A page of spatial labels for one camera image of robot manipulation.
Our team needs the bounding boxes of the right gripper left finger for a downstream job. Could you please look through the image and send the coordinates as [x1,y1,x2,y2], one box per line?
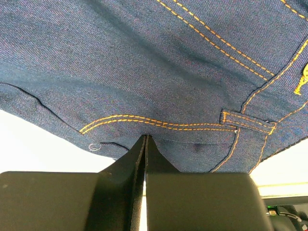
[0,136,146,231]

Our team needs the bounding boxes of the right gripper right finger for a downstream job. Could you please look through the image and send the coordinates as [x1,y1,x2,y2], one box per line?
[145,136,273,231]

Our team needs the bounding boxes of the dark blue denim trousers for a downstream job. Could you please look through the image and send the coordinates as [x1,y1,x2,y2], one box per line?
[0,0,308,173]

